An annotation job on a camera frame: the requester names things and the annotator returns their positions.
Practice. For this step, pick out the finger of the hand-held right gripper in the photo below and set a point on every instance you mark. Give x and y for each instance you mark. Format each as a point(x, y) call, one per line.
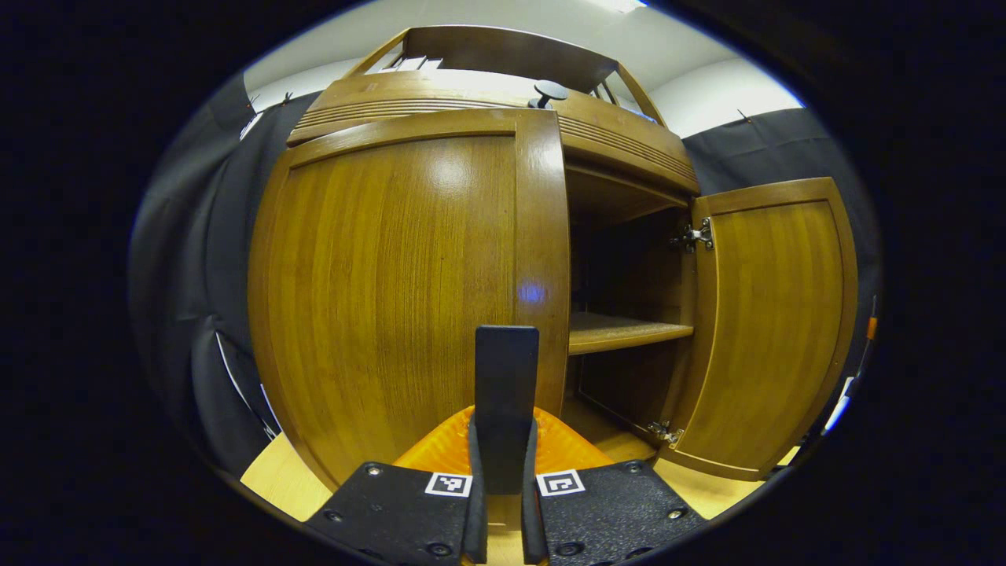
point(871, 327)

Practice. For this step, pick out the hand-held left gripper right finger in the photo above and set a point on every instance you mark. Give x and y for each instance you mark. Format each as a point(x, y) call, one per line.
point(533, 527)

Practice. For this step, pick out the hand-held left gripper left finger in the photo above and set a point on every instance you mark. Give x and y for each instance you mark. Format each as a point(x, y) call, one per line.
point(475, 527)

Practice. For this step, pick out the wooden shoe cabinet door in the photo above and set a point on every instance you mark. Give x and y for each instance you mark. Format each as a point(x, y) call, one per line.
point(770, 330)
point(377, 299)

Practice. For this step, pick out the wooden double-door shoe cabinet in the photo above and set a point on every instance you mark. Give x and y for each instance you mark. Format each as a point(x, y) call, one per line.
point(503, 51)

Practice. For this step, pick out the metal door hinge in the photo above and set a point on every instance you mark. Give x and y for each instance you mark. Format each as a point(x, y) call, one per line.
point(666, 431)
point(695, 236)

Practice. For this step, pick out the wooden inner cabinet shelf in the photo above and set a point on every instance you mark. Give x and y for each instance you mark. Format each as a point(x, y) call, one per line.
point(621, 330)

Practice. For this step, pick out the wooden cabinet drawer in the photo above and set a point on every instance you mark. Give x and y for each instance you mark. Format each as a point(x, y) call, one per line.
point(440, 90)

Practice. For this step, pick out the black round drawer knob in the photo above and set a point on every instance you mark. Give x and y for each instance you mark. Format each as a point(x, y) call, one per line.
point(548, 90)

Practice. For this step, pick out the ceiling light panel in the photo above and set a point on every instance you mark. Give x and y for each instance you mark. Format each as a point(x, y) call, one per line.
point(621, 4)

